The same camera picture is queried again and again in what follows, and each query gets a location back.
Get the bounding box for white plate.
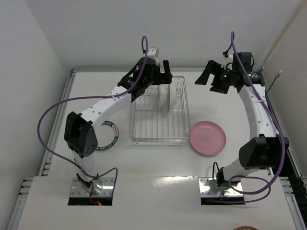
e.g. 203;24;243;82
167;83;177;111
157;84;167;111

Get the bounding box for pink plate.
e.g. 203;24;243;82
189;121;226;157

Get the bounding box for green rimmed lettered plate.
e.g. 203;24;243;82
96;121;119;151

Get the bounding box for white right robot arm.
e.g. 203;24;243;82
195;52;289;186

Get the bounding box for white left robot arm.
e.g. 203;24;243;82
64;57;173;190

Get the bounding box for brown round object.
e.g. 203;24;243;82
234;226;259;230

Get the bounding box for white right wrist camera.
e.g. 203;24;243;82
221;51;233;71

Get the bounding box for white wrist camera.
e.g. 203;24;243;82
147;47;159;66
221;51;233;71

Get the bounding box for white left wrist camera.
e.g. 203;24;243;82
147;47;159;66

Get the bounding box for metal wire dish rack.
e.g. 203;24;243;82
129;76;190;145

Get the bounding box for black cable with white plug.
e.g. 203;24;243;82
264;69;283;94

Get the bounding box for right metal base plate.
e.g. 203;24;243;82
199;177;244;198

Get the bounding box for metal base plate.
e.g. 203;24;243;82
199;177;244;198
70;177;115;198

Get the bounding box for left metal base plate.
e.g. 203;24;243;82
70;177;115;198

